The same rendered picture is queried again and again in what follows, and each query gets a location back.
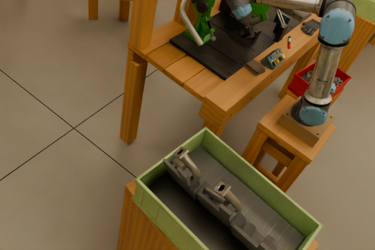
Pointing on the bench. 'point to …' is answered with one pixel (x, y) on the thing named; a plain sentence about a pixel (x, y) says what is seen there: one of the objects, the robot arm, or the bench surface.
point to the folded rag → (255, 67)
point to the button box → (272, 59)
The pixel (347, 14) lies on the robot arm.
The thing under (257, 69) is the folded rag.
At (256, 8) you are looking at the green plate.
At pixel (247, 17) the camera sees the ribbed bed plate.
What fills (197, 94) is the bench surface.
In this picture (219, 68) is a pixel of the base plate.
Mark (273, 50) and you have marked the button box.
